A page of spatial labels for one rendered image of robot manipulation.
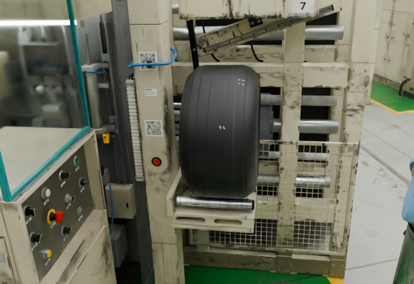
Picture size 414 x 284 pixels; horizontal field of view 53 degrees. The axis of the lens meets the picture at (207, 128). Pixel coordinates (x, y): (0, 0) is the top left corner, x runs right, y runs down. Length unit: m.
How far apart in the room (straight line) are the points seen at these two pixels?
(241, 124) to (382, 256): 1.86
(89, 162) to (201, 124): 0.51
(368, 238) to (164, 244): 1.68
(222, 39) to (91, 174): 0.87
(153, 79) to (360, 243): 2.06
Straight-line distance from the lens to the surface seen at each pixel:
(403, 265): 1.09
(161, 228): 2.02
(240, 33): 2.01
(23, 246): 1.36
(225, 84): 1.59
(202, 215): 1.81
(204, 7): 1.87
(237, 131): 1.52
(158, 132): 1.78
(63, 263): 1.61
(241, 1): 1.85
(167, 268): 2.16
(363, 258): 3.08
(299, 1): 1.85
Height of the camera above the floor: 1.87
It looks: 22 degrees down
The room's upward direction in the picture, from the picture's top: 2 degrees counter-clockwise
